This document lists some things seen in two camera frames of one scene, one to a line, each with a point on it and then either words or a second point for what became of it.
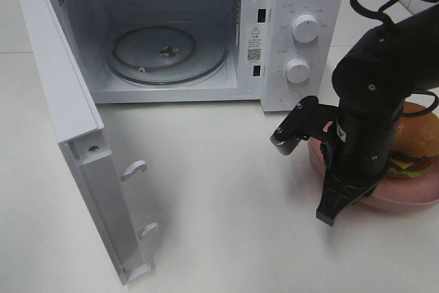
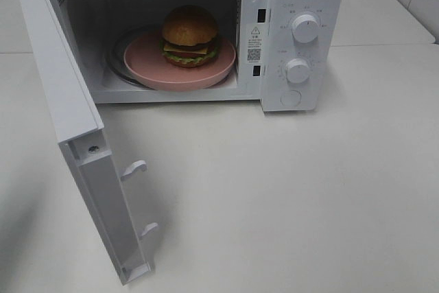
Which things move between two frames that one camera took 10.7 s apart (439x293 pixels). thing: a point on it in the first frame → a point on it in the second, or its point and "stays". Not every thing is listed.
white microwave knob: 305,29 stays
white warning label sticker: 254,43 stays
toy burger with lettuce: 416,146 → 190,37
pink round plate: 392,191 → 145,64
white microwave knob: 298,71 stays
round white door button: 289,98 stays
